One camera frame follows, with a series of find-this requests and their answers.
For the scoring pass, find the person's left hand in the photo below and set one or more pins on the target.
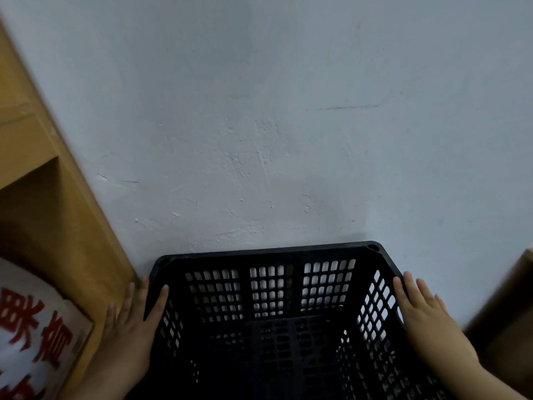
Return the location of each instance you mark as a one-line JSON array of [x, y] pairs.
[[125, 345]]

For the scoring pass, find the person's right hand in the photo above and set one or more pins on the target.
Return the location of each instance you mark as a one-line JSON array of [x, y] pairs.
[[437, 333]]

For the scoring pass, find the black plastic crate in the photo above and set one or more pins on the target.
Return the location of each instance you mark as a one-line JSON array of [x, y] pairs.
[[266, 252]]

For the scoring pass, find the brown wooden desk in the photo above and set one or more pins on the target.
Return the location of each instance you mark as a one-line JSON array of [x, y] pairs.
[[508, 329]]

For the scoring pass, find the white bag red characters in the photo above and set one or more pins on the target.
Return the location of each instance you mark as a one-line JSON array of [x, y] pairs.
[[29, 329]]

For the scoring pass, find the light wooden cabinet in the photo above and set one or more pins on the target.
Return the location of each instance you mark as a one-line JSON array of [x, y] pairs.
[[62, 229]]

